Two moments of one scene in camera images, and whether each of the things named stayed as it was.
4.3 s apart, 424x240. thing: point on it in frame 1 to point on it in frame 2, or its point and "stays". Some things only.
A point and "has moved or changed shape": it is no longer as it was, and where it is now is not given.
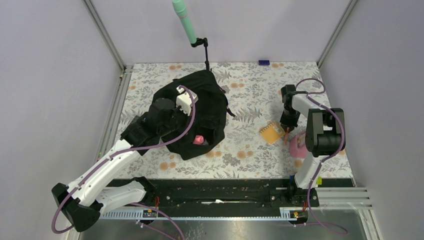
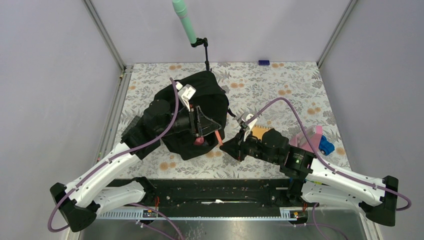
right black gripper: (284, 123) to (236, 147)
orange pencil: (286, 136) to (218, 137)
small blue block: (264, 62) stays
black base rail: (171, 194) stays
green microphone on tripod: (180, 7) stays
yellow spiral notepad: (272, 133) has moved or changed shape
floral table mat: (256, 145) stays
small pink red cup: (199, 139) stays
